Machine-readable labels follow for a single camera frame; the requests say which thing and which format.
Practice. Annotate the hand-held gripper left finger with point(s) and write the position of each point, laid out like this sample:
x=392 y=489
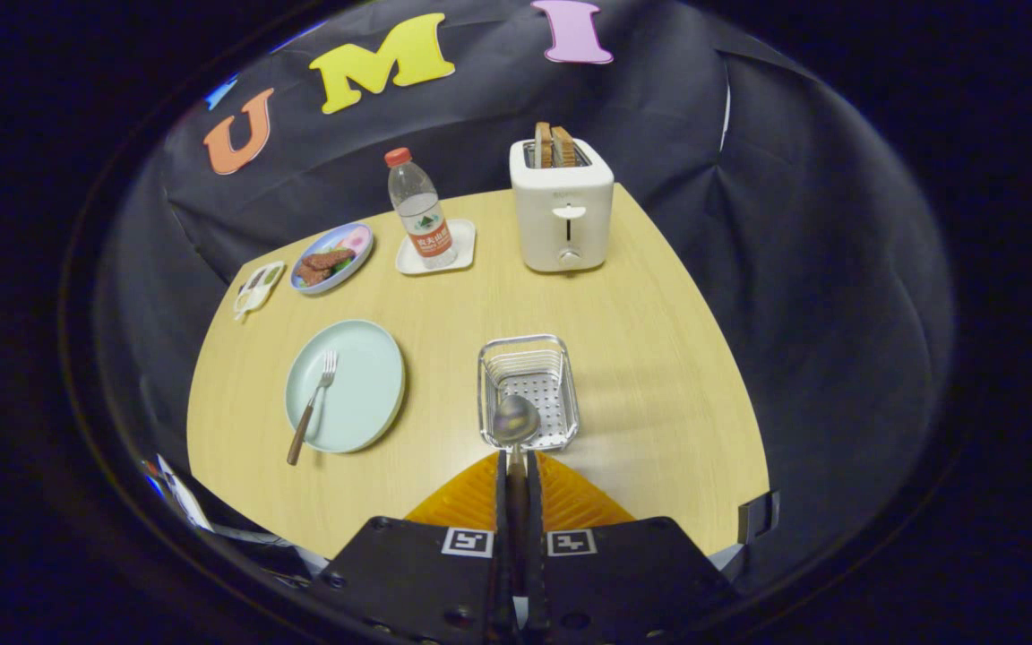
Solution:
x=500 y=502

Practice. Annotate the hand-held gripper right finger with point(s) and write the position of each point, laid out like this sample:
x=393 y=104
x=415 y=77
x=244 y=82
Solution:
x=534 y=502

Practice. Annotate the light green plate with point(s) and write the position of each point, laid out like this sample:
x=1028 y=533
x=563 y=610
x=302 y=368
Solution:
x=359 y=394

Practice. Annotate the white square coaster tray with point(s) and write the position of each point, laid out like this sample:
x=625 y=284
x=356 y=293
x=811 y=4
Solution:
x=462 y=242

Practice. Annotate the blue food plate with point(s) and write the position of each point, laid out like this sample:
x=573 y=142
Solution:
x=337 y=273

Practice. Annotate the white toaster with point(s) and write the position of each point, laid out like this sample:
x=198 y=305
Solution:
x=561 y=215

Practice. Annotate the brown meat slice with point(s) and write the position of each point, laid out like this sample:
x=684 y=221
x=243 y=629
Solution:
x=312 y=275
x=330 y=259

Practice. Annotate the clear water bottle red cap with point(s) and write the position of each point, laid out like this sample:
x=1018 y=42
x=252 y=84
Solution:
x=422 y=215

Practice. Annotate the pink ham slice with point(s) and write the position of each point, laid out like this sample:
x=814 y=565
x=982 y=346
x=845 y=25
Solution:
x=356 y=241

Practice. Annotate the white and blue object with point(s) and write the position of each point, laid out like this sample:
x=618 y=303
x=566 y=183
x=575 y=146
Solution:
x=180 y=493

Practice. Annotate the white condiment tray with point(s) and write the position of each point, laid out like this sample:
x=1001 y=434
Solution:
x=258 y=291

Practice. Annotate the toast bread slice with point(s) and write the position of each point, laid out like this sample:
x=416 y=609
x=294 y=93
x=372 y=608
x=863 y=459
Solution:
x=543 y=145
x=564 y=147

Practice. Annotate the grey metal bracket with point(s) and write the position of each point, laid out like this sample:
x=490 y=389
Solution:
x=758 y=518

